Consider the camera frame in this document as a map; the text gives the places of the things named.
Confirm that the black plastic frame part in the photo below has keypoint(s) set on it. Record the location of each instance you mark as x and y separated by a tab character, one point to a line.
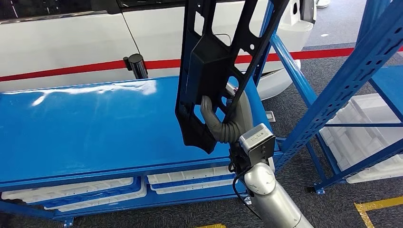
207	63

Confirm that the yellow floor tape square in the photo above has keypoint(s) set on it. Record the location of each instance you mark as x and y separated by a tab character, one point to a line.
214	226
377	204

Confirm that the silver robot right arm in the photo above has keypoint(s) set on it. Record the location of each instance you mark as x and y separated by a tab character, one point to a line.
270	195

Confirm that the blue metal shelf rack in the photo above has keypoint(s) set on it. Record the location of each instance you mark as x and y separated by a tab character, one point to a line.
94	126
390	81

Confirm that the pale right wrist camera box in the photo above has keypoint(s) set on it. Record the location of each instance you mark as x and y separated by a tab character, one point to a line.
258	140

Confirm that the white car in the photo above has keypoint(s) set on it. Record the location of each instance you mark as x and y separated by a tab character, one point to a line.
63	41

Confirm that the black barrier post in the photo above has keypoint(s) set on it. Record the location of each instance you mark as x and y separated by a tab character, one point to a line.
137	66

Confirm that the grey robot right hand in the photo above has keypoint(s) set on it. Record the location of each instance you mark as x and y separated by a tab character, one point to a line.
207	110

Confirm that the grey floor socket box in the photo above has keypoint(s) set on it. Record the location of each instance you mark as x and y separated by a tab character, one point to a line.
270	116

